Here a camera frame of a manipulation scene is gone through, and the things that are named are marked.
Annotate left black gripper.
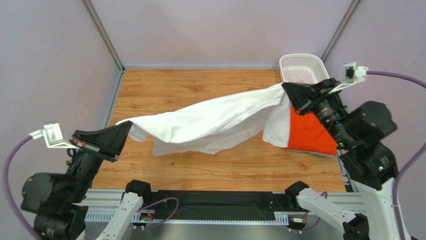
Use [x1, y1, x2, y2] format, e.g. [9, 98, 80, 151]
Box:
[67, 118, 134, 201]

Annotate white t shirt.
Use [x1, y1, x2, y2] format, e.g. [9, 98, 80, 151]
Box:
[128, 83, 291, 156]

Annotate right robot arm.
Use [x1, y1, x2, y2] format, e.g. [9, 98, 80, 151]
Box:
[282, 78, 411, 240]

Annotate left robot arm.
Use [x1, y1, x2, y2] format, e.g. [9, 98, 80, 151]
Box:
[20, 121, 133, 240]

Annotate white plastic laundry basket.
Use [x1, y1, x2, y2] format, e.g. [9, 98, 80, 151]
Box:
[279, 53, 330, 85]

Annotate folded orange t shirt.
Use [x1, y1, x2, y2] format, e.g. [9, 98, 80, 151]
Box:
[286, 107, 337, 155]

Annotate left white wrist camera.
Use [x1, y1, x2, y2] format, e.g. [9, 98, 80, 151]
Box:
[29, 121, 79, 149]

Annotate aluminium frame rail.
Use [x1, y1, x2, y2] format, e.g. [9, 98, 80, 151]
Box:
[80, 189, 365, 226]

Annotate right corner aluminium post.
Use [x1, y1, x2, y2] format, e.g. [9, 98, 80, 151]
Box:
[321, 0, 363, 64]

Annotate corner aluminium post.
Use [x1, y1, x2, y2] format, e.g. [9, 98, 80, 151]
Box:
[321, 0, 363, 64]
[81, 0, 126, 74]

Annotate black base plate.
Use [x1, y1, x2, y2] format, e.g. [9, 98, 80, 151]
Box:
[148, 190, 306, 221]

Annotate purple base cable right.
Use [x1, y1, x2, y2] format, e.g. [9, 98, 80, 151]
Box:
[287, 191, 329, 233]

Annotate left corner aluminium post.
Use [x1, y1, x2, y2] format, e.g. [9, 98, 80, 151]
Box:
[81, 0, 126, 74]

